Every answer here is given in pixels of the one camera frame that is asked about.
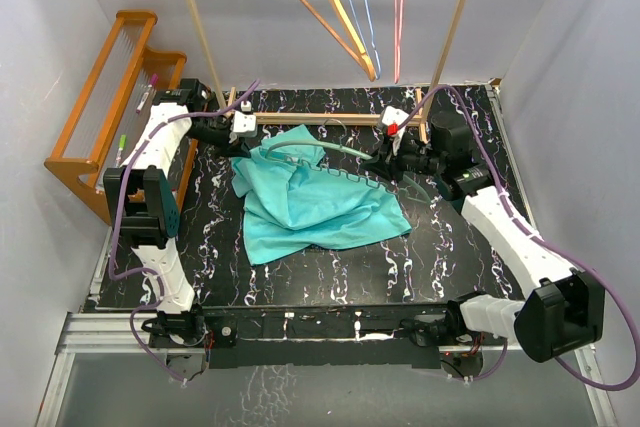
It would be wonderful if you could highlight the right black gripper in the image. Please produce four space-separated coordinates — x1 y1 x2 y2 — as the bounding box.
359 133 444 184

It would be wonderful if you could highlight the green plastic hanger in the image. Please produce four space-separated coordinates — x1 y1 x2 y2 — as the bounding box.
261 118 431 205

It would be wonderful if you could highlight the teal t shirt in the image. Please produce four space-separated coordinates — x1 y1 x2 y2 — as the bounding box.
231 126 411 265

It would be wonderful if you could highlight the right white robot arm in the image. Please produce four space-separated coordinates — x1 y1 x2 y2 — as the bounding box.
363 107 605 363

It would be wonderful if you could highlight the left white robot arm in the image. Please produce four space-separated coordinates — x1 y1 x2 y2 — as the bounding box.
103 78 259 346

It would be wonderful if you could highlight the purple cap marker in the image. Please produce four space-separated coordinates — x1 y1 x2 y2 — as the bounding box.
135 74 158 114

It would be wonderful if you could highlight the green cap marker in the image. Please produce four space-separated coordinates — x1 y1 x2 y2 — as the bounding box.
114 134 127 168

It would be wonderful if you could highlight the orange wooden tiered rack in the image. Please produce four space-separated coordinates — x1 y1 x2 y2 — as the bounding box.
44 10 187 225

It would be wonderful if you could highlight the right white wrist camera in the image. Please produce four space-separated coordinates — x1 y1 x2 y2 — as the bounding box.
377 106 409 155

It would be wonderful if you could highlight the wooden clothes rack frame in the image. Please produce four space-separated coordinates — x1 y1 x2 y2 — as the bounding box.
185 0 466 129

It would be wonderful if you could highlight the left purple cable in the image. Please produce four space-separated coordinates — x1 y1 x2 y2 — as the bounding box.
107 78 262 383

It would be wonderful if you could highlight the purple cable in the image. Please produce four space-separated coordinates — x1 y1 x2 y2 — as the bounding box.
107 78 262 383
399 84 639 392

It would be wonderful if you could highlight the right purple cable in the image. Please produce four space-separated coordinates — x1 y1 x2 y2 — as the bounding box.
399 84 639 392

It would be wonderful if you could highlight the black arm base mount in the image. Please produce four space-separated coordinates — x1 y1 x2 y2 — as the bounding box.
141 303 501 369

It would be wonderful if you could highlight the pink wire hanger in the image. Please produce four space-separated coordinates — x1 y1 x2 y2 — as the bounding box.
393 0 405 84

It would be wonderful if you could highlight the blue wire hanger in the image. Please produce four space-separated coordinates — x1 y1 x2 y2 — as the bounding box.
347 0 381 80

